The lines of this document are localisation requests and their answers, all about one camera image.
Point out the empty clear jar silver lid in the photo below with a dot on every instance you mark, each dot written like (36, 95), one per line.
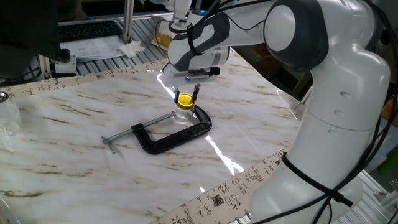
(11, 118)

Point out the stack of printed papers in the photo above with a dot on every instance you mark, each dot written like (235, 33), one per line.
(93, 48)

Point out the gold metal jar lid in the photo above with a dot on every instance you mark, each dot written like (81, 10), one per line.
(185, 100)

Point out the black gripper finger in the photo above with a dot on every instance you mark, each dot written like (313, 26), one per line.
(176, 98)
(196, 93)

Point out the aluminium frame post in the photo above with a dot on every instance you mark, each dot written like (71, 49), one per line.
(307, 96)
(44, 67)
(127, 18)

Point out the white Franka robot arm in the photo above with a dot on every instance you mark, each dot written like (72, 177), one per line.
(342, 109)

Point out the beige calligraphy paper sheet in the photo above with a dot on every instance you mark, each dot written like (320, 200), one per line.
(224, 199)

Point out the crumpled white tissue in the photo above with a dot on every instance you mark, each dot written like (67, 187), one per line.
(130, 49)

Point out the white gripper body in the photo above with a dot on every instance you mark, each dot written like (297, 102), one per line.
(169, 77)

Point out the gold packet with white paper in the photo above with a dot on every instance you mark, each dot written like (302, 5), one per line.
(161, 39)

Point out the black computer keyboard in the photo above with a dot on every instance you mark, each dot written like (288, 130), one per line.
(90, 30)

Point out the marble pattern plastic sheet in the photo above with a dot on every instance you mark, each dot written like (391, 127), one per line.
(77, 161)

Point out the small clear glass jar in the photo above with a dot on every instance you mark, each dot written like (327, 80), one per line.
(183, 115)

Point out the black C-clamp with steel screw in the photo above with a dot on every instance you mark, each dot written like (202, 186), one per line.
(174, 140)

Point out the green object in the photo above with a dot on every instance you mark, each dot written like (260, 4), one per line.
(388, 165)

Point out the white block with black knob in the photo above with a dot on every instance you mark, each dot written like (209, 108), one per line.
(66, 67)

